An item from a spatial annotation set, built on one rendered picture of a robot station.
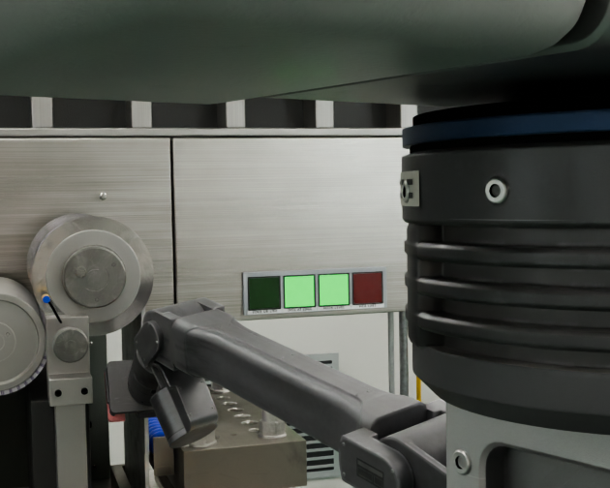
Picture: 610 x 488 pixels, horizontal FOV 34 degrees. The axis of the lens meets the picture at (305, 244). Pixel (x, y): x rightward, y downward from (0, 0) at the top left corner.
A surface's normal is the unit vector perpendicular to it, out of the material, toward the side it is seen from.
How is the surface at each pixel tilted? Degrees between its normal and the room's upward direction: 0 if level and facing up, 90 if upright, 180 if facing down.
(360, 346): 90
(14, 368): 90
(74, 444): 90
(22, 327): 90
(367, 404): 12
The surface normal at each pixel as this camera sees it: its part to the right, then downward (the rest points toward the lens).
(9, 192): 0.29, 0.04
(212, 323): -0.02, -0.96
